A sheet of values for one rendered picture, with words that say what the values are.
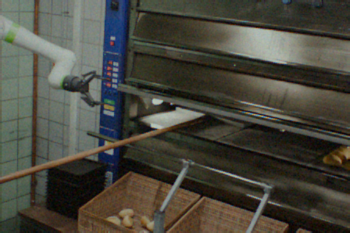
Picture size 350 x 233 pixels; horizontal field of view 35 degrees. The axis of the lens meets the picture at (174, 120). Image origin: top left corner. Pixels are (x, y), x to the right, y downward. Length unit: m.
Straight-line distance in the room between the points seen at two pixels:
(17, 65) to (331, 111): 2.22
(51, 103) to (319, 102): 2.00
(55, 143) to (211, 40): 1.54
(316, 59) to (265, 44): 0.30
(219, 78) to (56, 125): 1.41
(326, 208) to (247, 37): 1.01
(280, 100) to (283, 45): 0.29
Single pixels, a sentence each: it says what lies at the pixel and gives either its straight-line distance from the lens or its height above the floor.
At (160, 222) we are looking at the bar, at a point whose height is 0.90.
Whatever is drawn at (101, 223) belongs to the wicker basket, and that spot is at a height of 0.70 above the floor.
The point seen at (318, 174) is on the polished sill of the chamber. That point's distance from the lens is 3.03.
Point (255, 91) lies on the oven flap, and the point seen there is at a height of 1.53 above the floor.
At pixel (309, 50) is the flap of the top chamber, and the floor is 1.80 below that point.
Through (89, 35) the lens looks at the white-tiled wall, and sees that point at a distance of 3.78.
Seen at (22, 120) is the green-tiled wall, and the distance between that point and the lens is 4.20.
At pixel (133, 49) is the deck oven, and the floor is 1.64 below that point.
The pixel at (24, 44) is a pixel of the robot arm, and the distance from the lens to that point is 3.19.
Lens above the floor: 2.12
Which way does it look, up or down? 15 degrees down
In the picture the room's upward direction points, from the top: 5 degrees clockwise
